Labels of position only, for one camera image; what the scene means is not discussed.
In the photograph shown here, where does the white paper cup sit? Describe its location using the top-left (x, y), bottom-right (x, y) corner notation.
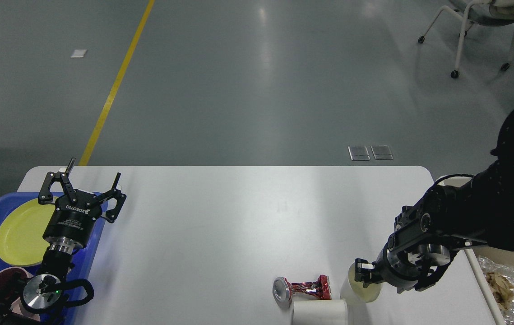
top-left (339, 263), bottom-right (382, 306)
top-left (291, 300), bottom-right (348, 325)

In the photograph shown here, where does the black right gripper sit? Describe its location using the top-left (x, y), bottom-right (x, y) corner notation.
top-left (354, 246), bottom-right (424, 292)

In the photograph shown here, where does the crushed red soda can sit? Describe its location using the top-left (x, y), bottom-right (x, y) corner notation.
top-left (271, 274), bottom-right (332, 309)

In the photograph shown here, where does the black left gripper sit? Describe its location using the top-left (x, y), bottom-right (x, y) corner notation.
top-left (37, 158), bottom-right (127, 250)

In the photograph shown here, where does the yellow plastic plate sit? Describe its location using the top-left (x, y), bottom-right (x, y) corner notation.
top-left (0, 199), bottom-right (54, 267)

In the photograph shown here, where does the white framed office chair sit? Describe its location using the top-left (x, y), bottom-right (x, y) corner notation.
top-left (417, 0), bottom-right (514, 79)

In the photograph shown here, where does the brown paper ball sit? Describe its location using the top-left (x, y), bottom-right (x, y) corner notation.
top-left (485, 272), bottom-right (514, 311)

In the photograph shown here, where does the left metal floor plate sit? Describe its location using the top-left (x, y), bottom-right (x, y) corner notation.
top-left (347, 145), bottom-right (371, 161)

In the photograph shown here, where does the right metal floor plate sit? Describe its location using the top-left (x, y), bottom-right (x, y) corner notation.
top-left (371, 145), bottom-right (394, 160)

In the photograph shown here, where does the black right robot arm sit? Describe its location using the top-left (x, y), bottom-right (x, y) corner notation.
top-left (353, 109), bottom-right (514, 293)

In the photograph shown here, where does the white floor marker tag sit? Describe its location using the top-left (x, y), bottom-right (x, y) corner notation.
top-left (70, 49), bottom-right (88, 58)

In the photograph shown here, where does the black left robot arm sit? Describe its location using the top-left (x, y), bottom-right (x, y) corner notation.
top-left (0, 158), bottom-right (127, 325)

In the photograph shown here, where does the metal floor plate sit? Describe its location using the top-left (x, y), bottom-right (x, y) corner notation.
top-left (371, 145), bottom-right (394, 160)
top-left (347, 145), bottom-right (371, 161)

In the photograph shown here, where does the pink mug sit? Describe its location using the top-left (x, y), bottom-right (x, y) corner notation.
top-left (0, 267), bottom-right (41, 321)

